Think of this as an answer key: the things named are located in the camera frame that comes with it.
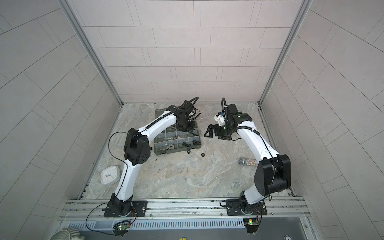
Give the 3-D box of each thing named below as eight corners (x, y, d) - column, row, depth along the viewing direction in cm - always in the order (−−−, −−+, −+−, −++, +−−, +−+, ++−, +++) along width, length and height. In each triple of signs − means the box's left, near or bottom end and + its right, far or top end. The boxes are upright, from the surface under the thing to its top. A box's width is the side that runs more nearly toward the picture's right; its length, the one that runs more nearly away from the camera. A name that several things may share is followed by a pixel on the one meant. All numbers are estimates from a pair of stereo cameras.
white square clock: (103, 188, 78) (100, 186, 75) (104, 171, 84) (101, 169, 81) (120, 181, 80) (118, 179, 77) (120, 166, 86) (117, 164, 83)
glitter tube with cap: (239, 167, 87) (240, 164, 83) (238, 161, 89) (239, 158, 85) (255, 167, 87) (258, 164, 83) (254, 161, 89) (256, 158, 85)
